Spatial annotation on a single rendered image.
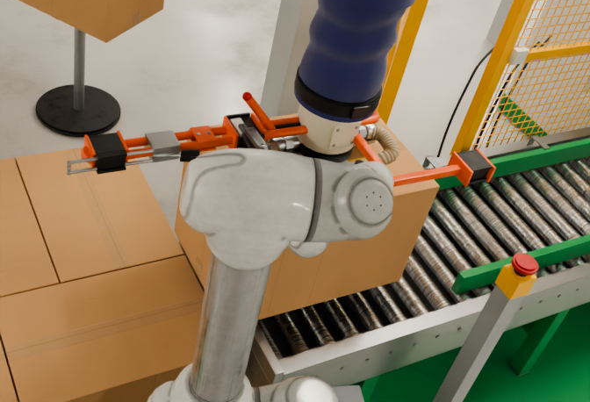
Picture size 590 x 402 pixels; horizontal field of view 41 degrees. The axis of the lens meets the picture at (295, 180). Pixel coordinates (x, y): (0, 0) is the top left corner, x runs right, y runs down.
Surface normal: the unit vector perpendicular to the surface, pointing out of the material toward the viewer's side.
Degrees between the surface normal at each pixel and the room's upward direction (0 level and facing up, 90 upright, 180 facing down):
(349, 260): 90
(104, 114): 0
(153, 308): 0
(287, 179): 26
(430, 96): 0
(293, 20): 90
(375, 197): 44
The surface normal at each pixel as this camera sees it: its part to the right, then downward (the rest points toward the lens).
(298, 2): -0.87, 0.18
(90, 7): -0.47, 0.51
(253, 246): 0.06, 0.72
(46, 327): 0.19, -0.74
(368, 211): 0.36, -0.13
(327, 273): 0.45, 0.65
